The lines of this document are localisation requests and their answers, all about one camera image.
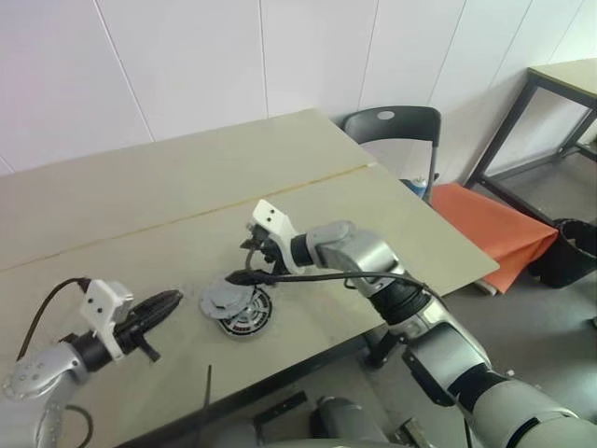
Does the dark rounded shape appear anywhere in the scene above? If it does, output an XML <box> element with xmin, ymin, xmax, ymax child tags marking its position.
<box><xmin>310</xmin><ymin>396</ymin><xmax>375</xmax><ymax>448</ymax></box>

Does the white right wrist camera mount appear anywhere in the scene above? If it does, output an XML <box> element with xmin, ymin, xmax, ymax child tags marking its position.
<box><xmin>250</xmin><ymin>199</ymin><xmax>310</xmax><ymax>275</ymax></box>

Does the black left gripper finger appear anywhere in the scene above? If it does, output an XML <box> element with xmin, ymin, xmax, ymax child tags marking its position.
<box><xmin>134</xmin><ymin>288</ymin><xmax>185</xmax><ymax>319</ymax></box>
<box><xmin>127</xmin><ymin>295</ymin><xmax>184</xmax><ymax>330</ymax></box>

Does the orange cloth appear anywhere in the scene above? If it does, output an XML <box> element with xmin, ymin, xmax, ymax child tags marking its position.
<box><xmin>431</xmin><ymin>182</ymin><xmax>560</xmax><ymax>296</ymax></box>

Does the black waste bin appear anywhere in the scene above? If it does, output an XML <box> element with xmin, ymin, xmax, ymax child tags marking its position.
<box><xmin>529</xmin><ymin>217</ymin><xmax>597</xmax><ymax>289</ymax></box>

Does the silver spoked rotor black rim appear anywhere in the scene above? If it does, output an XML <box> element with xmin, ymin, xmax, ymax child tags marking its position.
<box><xmin>222</xmin><ymin>291</ymin><xmax>273</xmax><ymax>336</ymax></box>

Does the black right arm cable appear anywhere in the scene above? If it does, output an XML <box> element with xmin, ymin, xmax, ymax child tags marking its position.
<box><xmin>243</xmin><ymin>249</ymin><xmax>442</xmax><ymax>302</ymax></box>

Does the black framed side table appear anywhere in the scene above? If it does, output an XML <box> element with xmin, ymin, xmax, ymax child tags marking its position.
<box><xmin>465</xmin><ymin>58</ymin><xmax>597</xmax><ymax>226</ymax></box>

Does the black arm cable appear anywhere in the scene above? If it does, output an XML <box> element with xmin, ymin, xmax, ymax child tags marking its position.
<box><xmin>16</xmin><ymin>277</ymin><xmax>92</xmax><ymax>363</ymax></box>
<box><xmin>243</xmin><ymin>249</ymin><xmax>442</xmax><ymax>302</ymax></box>

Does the thin black cable loop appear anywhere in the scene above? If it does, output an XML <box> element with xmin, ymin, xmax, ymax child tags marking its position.
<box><xmin>63</xmin><ymin>404</ymin><xmax>95</xmax><ymax>448</ymax></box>

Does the black folding chair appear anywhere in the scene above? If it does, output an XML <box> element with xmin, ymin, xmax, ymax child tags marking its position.
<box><xmin>341</xmin><ymin>105</ymin><xmax>443</xmax><ymax>209</ymax></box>

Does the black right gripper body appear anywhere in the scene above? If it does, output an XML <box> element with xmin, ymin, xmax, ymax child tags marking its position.
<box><xmin>239</xmin><ymin>223</ymin><xmax>282</xmax><ymax>277</ymax></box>

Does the motor housing with copper windings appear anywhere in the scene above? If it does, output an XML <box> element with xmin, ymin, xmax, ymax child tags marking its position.
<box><xmin>215</xmin><ymin>287</ymin><xmax>275</xmax><ymax>341</ymax></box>

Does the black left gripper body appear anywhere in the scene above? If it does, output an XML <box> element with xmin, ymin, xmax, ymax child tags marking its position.
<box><xmin>113</xmin><ymin>311</ymin><xmax>162</xmax><ymax>365</ymax></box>

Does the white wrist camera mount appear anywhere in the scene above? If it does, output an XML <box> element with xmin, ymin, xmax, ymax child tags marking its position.
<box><xmin>250</xmin><ymin>199</ymin><xmax>310</xmax><ymax>275</ymax></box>
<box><xmin>78</xmin><ymin>278</ymin><xmax>137</xmax><ymax>361</ymax></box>

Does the silver lid with circuit board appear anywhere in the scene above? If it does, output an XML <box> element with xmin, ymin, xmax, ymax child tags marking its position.
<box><xmin>199</xmin><ymin>275</ymin><xmax>257</xmax><ymax>322</ymax></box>

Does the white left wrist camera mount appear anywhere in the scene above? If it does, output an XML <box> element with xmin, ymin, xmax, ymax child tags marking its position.
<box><xmin>78</xmin><ymin>278</ymin><xmax>137</xmax><ymax>361</ymax></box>

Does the blue spray can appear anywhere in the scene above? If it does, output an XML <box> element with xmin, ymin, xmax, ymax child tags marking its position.
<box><xmin>409</xmin><ymin>175</ymin><xmax>429</xmax><ymax>203</ymax></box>

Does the thin black cable tie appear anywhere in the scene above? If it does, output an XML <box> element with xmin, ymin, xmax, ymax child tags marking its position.
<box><xmin>201</xmin><ymin>364</ymin><xmax>215</xmax><ymax>416</ymax></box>

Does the black flat strip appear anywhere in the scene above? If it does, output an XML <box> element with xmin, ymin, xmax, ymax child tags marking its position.
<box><xmin>253</xmin><ymin>391</ymin><xmax>309</xmax><ymax>425</ymax></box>

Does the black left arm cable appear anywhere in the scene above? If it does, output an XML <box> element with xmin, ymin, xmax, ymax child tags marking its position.
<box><xmin>16</xmin><ymin>277</ymin><xmax>92</xmax><ymax>363</ymax></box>

